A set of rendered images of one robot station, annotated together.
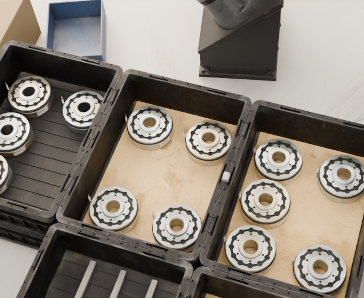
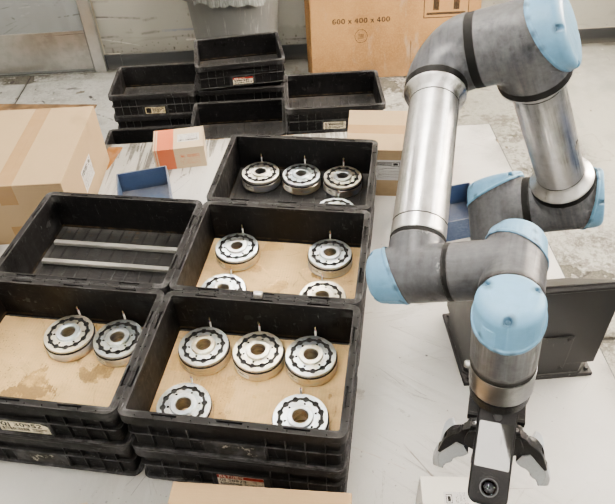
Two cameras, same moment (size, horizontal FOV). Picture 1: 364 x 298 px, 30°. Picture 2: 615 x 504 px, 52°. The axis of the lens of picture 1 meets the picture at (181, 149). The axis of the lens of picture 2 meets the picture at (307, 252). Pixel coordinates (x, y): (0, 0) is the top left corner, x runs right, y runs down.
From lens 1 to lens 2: 1.15 m
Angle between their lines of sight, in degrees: 48
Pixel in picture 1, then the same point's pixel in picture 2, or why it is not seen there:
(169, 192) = (265, 287)
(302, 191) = (283, 391)
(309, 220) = (248, 401)
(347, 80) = not seen: hidden behind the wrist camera
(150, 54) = not seen: hidden behind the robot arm
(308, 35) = (551, 411)
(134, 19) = not seen: hidden behind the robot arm
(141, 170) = (285, 264)
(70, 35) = (452, 214)
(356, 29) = (588, 466)
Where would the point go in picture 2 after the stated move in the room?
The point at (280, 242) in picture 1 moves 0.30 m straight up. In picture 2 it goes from (220, 378) to (197, 269)
